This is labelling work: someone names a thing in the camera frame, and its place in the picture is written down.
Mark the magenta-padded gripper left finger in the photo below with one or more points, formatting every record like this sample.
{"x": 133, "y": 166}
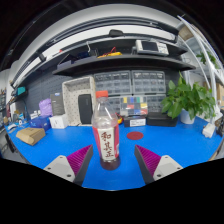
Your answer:
{"x": 60, "y": 166}

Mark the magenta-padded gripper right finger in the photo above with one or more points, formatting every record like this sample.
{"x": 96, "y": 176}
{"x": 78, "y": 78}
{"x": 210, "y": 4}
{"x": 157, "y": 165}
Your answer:
{"x": 165, "y": 165}

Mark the clear red-capped drink bottle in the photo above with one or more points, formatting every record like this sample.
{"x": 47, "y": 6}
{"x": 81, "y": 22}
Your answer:
{"x": 106, "y": 140}

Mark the flat round red coaster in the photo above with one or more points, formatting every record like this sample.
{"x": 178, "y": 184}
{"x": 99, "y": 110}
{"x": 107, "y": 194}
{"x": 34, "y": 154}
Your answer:
{"x": 135, "y": 135}

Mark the flat black case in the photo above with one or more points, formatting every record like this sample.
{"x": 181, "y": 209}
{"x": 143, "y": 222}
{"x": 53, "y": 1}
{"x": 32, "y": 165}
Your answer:
{"x": 161, "y": 120}

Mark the blue box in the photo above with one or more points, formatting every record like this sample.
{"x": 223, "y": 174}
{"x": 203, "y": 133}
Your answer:
{"x": 39, "y": 122}

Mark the black box with white label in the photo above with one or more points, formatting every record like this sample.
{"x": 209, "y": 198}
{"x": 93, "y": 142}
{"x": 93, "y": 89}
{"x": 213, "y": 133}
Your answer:
{"x": 134, "y": 121}

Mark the white power adapter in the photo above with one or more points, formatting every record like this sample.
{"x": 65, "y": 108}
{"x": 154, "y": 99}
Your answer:
{"x": 208, "y": 130}

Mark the black rectangular speaker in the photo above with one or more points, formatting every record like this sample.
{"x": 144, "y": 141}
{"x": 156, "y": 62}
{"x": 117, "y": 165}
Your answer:
{"x": 85, "y": 108}

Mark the clear box of coloured parts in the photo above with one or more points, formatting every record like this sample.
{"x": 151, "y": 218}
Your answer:
{"x": 133, "y": 106}

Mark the beige perforated tray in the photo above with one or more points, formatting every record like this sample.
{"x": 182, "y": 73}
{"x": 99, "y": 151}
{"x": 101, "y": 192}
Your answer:
{"x": 70, "y": 100}

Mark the potted green leafy plant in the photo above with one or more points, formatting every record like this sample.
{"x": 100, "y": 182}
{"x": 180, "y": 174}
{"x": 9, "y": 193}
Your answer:
{"x": 186, "y": 100}

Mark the white oscilloscope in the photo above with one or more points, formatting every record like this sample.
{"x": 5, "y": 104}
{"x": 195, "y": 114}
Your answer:
{"x": 151, "y": 47}

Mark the white shelf unit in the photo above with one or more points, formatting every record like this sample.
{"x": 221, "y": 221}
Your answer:
{"x": 206, "y": 53}

